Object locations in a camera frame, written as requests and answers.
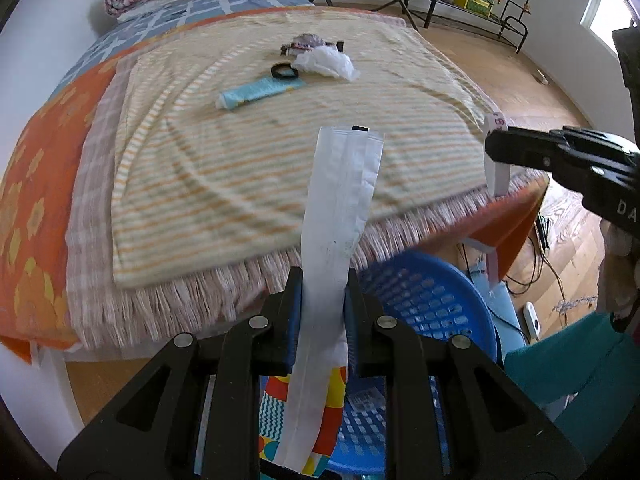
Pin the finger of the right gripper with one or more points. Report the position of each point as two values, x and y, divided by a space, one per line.
522 147

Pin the blue plastic laundry basket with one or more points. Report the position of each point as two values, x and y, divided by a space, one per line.
428 300

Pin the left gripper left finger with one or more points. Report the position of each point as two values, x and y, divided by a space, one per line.
192 411

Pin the long colourful snack wrapper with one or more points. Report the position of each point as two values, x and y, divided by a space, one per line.
301 413

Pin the orange floral bedsheet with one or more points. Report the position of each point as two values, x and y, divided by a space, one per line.
40 199

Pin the striped yellow towel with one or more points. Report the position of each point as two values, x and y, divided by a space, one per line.
199 188

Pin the black clothes rack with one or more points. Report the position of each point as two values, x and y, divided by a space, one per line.
510 5

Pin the pink fringed plaid blanket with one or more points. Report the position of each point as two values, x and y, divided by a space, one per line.
150 299

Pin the window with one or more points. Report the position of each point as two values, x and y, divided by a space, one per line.
602 17

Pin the blue checkered bedsheet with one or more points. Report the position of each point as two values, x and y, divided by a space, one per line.
154 23

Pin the light blue tube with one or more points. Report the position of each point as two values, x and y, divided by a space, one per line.
255 91

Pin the white power adapter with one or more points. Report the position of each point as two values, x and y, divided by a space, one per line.
531 320

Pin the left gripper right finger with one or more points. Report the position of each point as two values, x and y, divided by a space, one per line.
451 412

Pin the teal clothing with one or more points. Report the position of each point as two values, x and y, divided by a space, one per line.
590 361

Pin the white tissue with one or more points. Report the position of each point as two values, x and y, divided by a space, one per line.
326 61

